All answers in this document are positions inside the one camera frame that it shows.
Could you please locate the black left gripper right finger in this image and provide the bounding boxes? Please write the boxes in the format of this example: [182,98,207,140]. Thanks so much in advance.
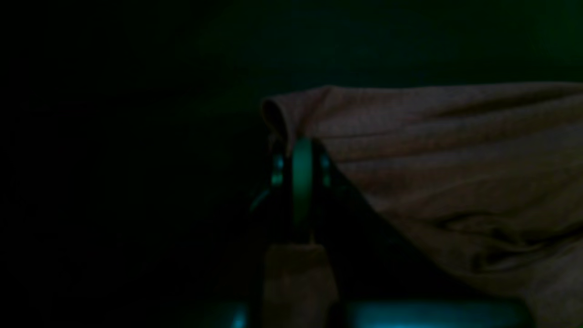
[312,140,365,301]

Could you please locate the maroon long-sleeve T-shirt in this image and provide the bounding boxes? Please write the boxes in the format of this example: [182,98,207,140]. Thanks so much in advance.
[261,82,583,328]

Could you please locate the black table cloth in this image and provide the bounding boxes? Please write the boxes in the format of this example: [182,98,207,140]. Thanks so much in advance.
[1,0,582,328]

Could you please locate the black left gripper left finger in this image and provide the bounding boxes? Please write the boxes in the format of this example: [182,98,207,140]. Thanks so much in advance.
[214,139,290,303]

